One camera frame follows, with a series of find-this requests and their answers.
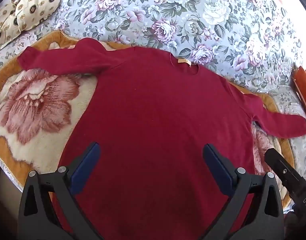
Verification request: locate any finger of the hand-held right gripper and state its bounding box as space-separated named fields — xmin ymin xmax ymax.
xmin=265 ymin=148 xmax=297 ymax=193

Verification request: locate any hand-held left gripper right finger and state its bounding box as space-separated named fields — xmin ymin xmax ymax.
xmin=203 ymin=144 xmax=285 ymax=240

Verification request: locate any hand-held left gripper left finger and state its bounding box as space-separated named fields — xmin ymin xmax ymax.
xmin=18 ymin=142 xmax=101 ymax=240

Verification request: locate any dark red sweater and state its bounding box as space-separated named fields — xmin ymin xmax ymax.
xmin=17 ymin=38 xmax=306 ymax=240

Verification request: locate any orange floral plush blanket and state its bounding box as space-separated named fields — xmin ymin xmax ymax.
xmin=0 ymin=31 xmax=295 ymax=207

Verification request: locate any brown wooden bed footboard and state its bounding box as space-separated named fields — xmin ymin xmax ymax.
xmin=292 ymin=66 xmax=306 ymax=127

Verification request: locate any grey floral bedspread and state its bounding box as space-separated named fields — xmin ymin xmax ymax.
xmin=0 ymin=0 xmax=306 ymax=188

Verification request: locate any cream medallion print pillow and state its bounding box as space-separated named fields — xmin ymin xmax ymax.
xmin=15 ymin=0 xmax=61 ymax=32
xmin=0 ymin=2 xmax=22 ymax=48

